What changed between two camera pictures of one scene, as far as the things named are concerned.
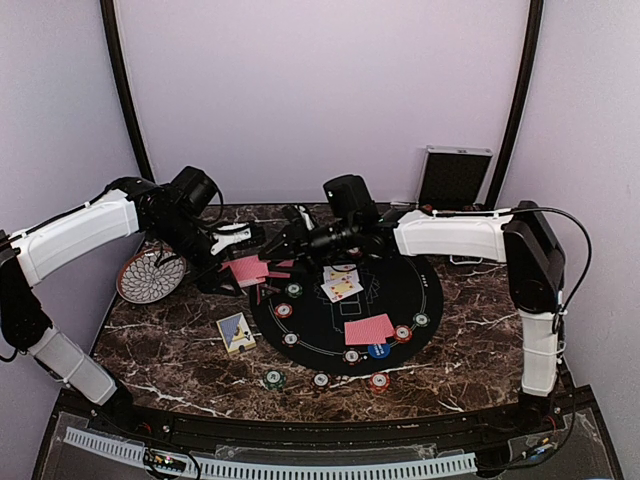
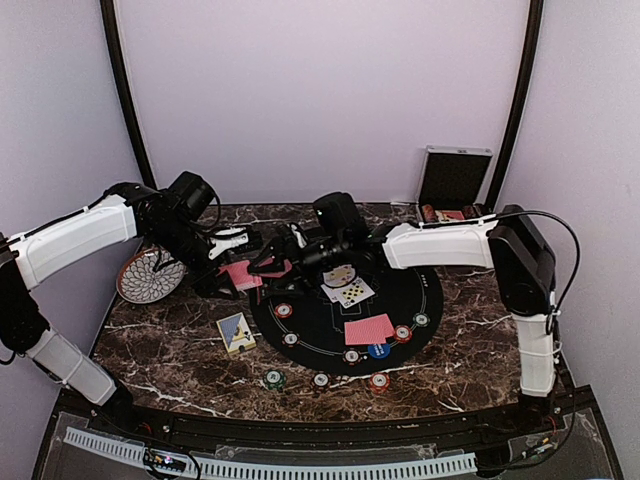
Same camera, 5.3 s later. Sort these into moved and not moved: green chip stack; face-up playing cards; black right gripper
Moved: black right gripper
Not moved: green chip stack; face-up playing cards
